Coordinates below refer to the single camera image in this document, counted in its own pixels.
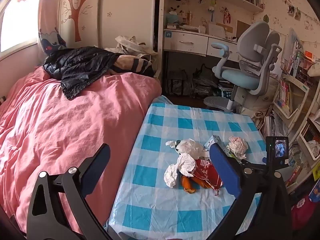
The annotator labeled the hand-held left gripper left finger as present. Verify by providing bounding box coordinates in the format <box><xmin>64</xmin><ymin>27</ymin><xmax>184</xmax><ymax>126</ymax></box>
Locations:
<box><xmin>26</xmin><ymin>143</ymin><xmax>113</xmax><ymax>240</ymax></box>

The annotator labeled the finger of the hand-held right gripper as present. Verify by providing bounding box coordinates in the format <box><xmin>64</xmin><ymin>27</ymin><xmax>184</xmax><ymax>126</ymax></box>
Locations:
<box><xmin>241</xmin><ymin>160</ymin><xmax>267</xmax><ymax>172</ymax></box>

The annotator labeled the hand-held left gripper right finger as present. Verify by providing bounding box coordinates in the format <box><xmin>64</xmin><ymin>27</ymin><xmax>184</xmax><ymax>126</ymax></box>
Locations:
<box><xmin>209</xmin><ymin>144</ymin><xmax>293</xmax><ymax>240</ymax></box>

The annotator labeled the red snack wrapper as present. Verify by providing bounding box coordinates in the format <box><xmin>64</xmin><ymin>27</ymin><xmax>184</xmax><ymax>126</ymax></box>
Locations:
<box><xmin>191</xmin><ymin>156</ymin><xmax>223</xmax><ymax>197</ymax></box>

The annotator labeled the pink patterned tissue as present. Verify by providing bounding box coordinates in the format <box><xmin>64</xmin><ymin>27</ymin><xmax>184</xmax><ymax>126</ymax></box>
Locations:
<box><xmin>226</xmin><ymin>136</ymin><xmax>248</xmax><ymax>160</ymax></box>

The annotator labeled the small blue white box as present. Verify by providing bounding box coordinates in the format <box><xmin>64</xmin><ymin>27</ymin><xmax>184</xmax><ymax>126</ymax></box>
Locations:
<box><xmin>204</xmin><ymin>135</ymin><xmax>227</xmax><ymax>153</ymax></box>

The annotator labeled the orange peel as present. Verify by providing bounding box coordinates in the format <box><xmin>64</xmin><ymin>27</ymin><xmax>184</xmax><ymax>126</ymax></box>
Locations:
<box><xmin>180</xmin><ymin>175</ymin><xmax>208</xmax><ymax>194</ymax></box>

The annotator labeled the large white tissue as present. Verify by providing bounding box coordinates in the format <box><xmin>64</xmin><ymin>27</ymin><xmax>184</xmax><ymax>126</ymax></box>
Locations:
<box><xmin>175</xmin><ymin>139</ymin><xmax>208</xmax><ymax>159</ymax></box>

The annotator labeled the pile of books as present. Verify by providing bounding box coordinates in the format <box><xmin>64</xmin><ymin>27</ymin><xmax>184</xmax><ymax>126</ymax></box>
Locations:
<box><xmin>255</xmin><ymin>110</ymin><xmax>285</xmax><ymax>140</ymax></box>

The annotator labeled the pink blanket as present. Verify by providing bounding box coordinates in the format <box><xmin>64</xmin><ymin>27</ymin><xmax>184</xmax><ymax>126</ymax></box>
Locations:
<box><xmin>0</xmin><ymin>66</ymin><xmax>163</xmax><ymax>233</ymax></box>

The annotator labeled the blue checked tablecloth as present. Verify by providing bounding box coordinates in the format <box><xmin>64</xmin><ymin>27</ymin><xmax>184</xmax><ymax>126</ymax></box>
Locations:
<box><xmin>106</xmin><ymin>96</ymin><xmax>267</xmax><ymax>240</ymax></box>

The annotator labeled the blue yellow cardboard box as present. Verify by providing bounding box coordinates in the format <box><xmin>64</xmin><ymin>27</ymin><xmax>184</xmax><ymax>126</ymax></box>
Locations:
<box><xmin>309</xmin><ymin>181</ymin><xmax>320</xmax><ymax>203</ymax></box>

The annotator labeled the magenta bag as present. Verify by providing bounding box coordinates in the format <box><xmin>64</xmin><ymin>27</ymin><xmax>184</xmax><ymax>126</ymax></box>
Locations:
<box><xmin>291</xmin><ymin>195</ymin><xmax>318</xmax><ymax>230</ymax></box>

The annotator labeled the white bookshelf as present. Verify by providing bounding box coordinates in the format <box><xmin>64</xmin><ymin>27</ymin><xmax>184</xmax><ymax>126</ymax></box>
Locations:
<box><xmin>271</xmin><ymin>27</ymin><xmax>320</xmax><ymax>195</ymax></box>

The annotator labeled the black clear storage bag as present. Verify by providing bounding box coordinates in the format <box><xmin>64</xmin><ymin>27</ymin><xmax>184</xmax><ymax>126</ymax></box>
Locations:
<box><xmin>192</xmin><ymin>64</ymin><xmax>220</xmax><ymax>98</ymax></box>
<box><xmin>167</xmin><ymin>70</ymin><xmax>192</xmax><ymax>95</ymax></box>

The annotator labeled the black shiny jacket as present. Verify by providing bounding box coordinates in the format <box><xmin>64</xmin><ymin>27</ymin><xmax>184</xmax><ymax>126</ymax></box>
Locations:
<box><xmin>43</xmin><ymin>46</ymin><xmax>123</xmax><ymax>100</ymax></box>

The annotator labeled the beige striped cushion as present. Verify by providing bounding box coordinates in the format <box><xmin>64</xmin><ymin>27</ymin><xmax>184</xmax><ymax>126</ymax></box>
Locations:
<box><xmin>110</xmin><ymin>54</ymin><xmax>155</xmax><ymax>77</ymax></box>

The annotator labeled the grey and blue desk chair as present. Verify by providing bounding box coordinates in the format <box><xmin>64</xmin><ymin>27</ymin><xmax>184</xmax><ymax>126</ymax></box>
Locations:
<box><xmin>204</xmin><ymin>21</ymin><xmax>283</xmax><ymax>113</ymax></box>

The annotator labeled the cream canvas tote bag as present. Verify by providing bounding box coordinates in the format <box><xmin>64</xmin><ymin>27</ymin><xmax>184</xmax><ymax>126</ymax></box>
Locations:
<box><xmin>104</xmin><ymin>35</ymin><xmax>158</xmax><ymax>60</ymax></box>

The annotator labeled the white desk with drawers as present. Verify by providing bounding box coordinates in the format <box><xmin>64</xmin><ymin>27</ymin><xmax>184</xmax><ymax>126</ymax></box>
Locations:
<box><xmin>158</xmin><ymin>0</ymin><xmax>265</xmax><ymax>98</ymax></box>

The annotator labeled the photo garland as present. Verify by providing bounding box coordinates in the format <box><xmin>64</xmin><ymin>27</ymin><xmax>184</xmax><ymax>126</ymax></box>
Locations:
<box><xmin>262</xmin><ymin>0</ymin><xmax>320</xmax><ymax>23</ymax></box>

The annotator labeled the white wardrobe with tree decal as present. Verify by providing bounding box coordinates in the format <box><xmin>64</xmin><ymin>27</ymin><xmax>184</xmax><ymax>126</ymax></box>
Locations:
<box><xmin>59</xmin><ymin>0</ymin><xmax>160</xmax><ymax>55</ymax></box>

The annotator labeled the cartoon print pillow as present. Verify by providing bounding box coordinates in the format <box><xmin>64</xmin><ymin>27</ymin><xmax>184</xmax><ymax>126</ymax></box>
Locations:
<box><xmin>37</xmin><ymin>0</ymin><xmax>67</xmax><ymax>54</ymax></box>

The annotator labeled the light blue container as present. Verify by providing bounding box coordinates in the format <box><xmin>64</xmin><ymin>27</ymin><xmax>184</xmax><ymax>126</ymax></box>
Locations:
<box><xmin>166</xmin><ymin>12</ymin><xmax>178</xmax><ymax>25</ymax></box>

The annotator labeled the bright window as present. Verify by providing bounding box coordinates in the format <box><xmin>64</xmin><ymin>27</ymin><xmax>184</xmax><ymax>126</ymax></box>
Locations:
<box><xmin>0</xmin><ymin>0</ymin><xmax>45</xmax><ymax>53</ymax></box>

